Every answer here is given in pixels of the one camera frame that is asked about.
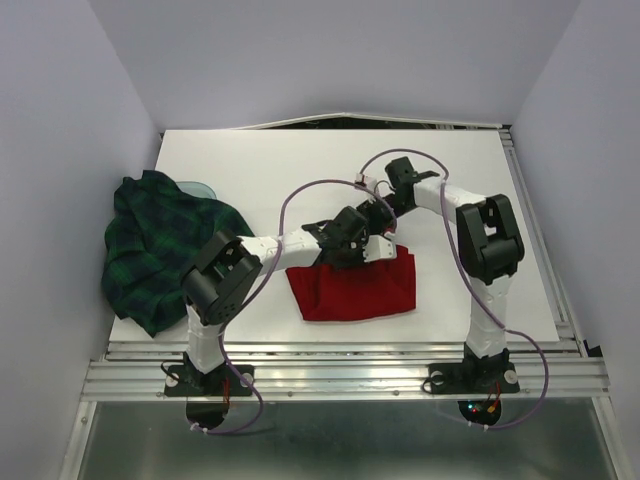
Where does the red pleated skirt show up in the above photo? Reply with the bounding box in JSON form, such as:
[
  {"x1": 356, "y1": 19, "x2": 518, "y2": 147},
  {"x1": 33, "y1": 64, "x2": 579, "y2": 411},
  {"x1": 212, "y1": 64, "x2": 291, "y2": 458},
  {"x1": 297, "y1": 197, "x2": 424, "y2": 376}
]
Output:
[{"x1": 286, "y1": 246, "x2": 417, "y2": 322}]

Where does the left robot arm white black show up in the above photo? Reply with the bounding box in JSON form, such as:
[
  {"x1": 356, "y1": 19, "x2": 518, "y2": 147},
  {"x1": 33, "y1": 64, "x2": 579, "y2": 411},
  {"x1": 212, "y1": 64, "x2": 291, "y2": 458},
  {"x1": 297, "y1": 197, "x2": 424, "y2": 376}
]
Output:
[{"x1": 176, "y1": 205, "x2": 386, "y2": 395}]

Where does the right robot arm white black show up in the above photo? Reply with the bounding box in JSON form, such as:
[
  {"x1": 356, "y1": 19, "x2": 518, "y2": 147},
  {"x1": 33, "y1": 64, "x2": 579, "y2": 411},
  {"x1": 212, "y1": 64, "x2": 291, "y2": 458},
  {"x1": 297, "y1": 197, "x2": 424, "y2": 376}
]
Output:
[{"x1": 356, "y1": 149, "x2": 525, "y2": 395}]

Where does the teal plastic piece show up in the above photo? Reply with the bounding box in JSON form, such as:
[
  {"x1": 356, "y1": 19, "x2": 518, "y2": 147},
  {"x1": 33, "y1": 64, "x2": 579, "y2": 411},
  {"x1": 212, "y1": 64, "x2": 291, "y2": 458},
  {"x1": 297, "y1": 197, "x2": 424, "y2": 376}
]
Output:
[{"x1": 177, "y1": 181, "x2": 217, "y2": 200}]

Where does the green plaid skirt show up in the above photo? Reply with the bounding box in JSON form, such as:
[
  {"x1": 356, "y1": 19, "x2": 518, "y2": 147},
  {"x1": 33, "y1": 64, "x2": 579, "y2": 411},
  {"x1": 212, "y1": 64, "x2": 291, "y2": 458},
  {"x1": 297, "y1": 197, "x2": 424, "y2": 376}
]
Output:
[{"x1": 101, "y1": 170, "x2": 253, "y2": 337}]

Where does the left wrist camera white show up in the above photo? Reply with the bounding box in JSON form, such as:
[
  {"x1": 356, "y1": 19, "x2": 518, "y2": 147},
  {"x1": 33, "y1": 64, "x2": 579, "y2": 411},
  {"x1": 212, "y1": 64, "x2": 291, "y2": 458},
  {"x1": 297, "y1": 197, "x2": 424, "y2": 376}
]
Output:
[{"x1": 363, "y1": 235, "x2": 397, "y2": 263}]

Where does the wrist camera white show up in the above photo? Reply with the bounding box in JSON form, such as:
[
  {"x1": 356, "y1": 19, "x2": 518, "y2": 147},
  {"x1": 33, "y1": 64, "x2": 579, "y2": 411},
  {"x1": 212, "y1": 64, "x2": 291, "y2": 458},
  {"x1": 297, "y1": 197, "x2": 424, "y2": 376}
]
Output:
[
  {"x1": 353, "y1": 173, "x2": 379, "y2": 195},
  {"x1": 363, "y1": 235, "x2": 397, "y2": 263}
]

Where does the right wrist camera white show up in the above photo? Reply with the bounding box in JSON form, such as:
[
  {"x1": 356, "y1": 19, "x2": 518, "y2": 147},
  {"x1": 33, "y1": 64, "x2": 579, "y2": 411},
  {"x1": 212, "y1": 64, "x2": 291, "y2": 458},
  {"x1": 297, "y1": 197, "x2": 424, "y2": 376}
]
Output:
[{"x1": 353, "y1": 173, "x2": 379, "y2": 195}]

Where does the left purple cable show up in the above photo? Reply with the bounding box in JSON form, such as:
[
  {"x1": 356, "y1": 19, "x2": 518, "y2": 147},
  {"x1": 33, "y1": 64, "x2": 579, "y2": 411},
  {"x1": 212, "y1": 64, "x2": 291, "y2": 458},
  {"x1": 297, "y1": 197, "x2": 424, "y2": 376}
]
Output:
[{"x1": 185, "y1": 178, "x2": 371, "y2": 435}]

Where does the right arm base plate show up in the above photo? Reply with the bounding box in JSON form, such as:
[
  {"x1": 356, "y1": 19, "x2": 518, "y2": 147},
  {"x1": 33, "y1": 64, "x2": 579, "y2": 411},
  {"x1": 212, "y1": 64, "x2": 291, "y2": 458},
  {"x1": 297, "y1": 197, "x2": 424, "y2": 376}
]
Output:
[{"x1": 425, "y1": 363, "x2": 520, "y2": 397}]

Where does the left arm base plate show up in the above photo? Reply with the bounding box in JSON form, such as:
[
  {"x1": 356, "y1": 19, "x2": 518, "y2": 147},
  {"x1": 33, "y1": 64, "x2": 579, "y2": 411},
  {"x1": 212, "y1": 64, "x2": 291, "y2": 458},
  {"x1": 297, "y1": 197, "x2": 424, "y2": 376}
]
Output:
[{"x1": 161, "y1": 364, "x2": 254, "y2": 398}]

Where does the aluminium frame rail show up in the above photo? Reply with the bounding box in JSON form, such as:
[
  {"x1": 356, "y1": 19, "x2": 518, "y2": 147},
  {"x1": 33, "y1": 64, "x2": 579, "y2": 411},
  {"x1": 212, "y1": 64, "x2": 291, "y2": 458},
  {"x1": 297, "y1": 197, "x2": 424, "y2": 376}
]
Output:
[{"x1": 65, "y1": 130, "x2": 620, "y2": 479}]

